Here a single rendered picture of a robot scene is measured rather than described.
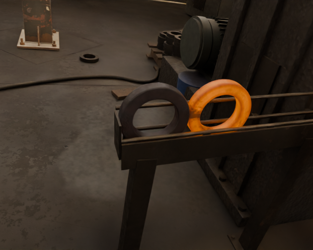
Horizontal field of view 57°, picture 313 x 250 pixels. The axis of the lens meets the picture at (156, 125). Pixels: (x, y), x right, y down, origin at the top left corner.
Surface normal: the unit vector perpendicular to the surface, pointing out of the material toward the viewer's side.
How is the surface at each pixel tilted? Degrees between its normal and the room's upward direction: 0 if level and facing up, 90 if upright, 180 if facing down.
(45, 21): 91
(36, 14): 90
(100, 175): 0
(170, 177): 0
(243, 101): 90
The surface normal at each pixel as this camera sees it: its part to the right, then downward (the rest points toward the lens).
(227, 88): 0.25, 0.55
